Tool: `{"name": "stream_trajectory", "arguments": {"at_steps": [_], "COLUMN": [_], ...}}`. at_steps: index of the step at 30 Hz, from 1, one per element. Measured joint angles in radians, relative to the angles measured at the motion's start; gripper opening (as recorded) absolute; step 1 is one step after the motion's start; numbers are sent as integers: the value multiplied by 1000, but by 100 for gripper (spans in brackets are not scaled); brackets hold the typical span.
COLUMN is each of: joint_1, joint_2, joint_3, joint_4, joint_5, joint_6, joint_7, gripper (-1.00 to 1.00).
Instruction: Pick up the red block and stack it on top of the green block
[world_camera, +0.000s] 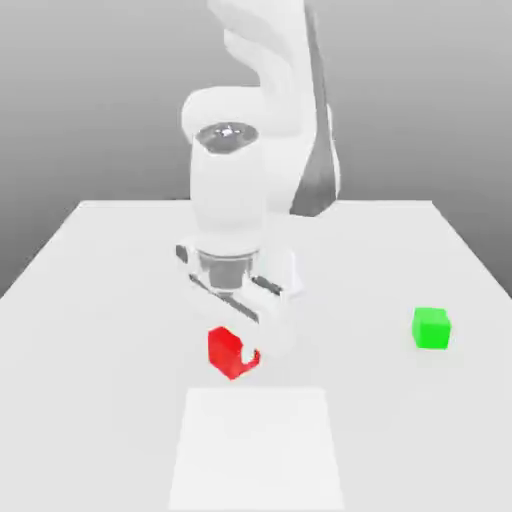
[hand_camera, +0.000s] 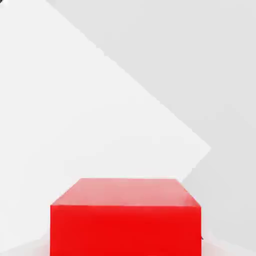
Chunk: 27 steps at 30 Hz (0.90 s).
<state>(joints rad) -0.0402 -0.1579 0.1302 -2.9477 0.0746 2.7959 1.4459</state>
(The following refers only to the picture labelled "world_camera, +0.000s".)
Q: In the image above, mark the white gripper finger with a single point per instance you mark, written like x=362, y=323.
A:
x=276, y=340

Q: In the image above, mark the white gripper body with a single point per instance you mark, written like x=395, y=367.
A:
x=267, y=304

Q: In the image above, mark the small red cube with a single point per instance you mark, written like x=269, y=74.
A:
x=224, y=350

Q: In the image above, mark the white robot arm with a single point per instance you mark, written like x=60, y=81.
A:
x=228, y=192

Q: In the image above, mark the small green cube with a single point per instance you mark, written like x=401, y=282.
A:
x=432, y=328

